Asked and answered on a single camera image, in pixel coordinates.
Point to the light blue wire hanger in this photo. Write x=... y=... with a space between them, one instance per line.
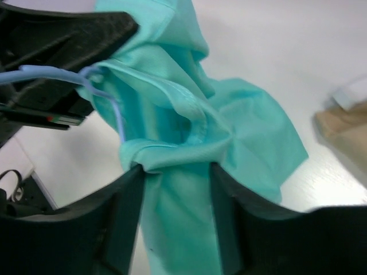
x=30 y=72

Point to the beige tank top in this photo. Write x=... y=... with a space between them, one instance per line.
x=344 y=134

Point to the white clothes rack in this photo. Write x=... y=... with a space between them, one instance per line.
x=351 y=93

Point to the teal t shirt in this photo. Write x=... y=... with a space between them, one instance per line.
x=177 y=121

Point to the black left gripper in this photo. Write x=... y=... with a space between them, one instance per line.
x=66 y=40

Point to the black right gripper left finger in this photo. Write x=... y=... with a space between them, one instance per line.
x=95 y=235

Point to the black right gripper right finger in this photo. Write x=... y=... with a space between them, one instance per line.
x=257 y=236

